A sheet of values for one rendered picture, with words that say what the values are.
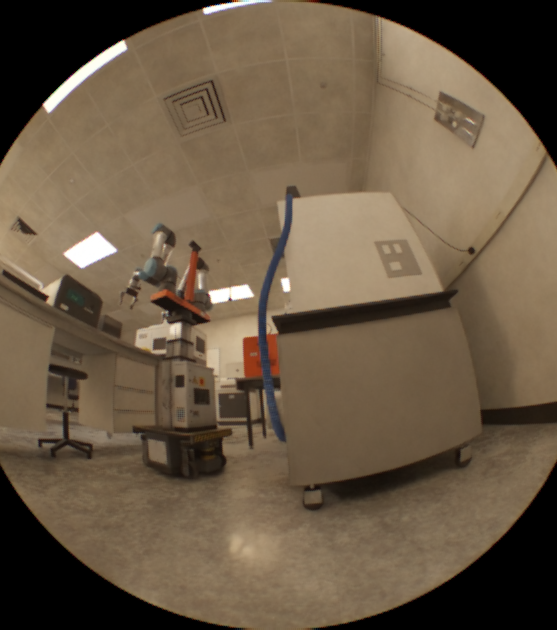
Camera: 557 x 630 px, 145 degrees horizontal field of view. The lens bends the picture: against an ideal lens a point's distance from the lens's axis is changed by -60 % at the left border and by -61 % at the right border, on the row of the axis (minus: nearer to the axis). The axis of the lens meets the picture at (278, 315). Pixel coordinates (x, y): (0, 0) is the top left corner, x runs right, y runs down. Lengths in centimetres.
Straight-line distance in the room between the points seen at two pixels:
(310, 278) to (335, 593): 100
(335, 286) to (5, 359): 164
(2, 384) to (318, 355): 151
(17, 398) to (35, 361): 24
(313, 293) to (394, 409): 53
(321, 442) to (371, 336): 41
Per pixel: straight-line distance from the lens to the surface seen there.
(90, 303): 176
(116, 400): 181
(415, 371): 85
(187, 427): 132
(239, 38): 238
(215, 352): 583
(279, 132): 252
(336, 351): 78
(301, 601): 55
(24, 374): 144
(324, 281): 90
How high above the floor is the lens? 44
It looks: 23 degrees up
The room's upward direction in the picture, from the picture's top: 6 degrees counter-clockwise
